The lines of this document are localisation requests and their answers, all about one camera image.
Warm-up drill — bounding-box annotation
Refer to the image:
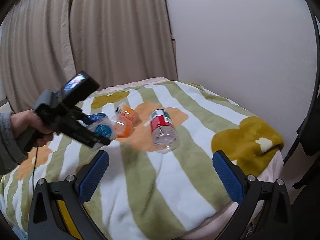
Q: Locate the white cup with blue label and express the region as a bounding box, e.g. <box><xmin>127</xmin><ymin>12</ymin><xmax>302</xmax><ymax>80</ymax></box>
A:
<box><xmin>86</xmin><ymin>117</ymin><xmax>117</xmax><ymax>150</ymax></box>

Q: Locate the grey sleeve forearm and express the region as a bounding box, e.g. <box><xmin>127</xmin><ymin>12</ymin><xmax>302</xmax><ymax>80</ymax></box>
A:
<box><xmin>0</xmin><ymin>112</ymin><xmax>27</xmax><ymax>175</ymax></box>

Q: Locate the blue plastic cup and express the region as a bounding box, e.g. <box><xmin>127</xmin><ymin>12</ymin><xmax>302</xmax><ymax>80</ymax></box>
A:
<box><xmin>82</xmin><ymin>113</ymin><xmax>109</xmax><ymax>127</ymax></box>

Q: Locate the clear cup with red label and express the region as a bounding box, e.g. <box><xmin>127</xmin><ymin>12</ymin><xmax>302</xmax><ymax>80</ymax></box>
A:
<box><xmin>149</xmin><ymin>109</ymin><xmax>180</xmax><ymax>153</ymax></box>

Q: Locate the person's left hand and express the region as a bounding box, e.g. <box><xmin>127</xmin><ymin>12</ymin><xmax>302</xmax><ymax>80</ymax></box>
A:
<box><xmin>10</xmin><ymin>109</ymin><xmax>54</xmax><ymax>147</ymax></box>

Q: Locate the left beige curtain panel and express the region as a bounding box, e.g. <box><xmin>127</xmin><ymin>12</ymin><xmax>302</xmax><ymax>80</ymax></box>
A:
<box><xmin>1</xmin><ymin>0</ymin><xmax>76</xmax><ymax>112</ymax></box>

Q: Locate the beige curtain panel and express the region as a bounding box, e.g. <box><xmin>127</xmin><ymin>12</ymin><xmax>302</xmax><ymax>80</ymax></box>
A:
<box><xmin>1</xmin><ymin>0</ymin><xmax>76</xmax><ymax>112</ymax></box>
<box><xmin>69</xmin><ymin>0</ymin><xmax>177</xmax><ymax>88</ymax></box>

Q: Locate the green striped floral blanket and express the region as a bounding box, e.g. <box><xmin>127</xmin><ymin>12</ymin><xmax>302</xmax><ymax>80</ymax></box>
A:
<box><xmin>1</xmin><ymin>73</ymin><xmax>286</xmax><ymax>239</ymax></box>

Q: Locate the right beige curtain panel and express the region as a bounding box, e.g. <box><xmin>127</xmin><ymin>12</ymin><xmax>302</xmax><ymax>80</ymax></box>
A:
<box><xmin>69</xmin><ymin>0</ymin><xmax>177</xmax><ymax>88</ymax></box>

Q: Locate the black cable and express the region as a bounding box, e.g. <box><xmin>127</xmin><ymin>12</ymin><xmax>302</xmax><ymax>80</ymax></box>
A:
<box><xmin>31</xmin><ymin>146</ymin><xmax>39</xmax><ymax>193</ymax></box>

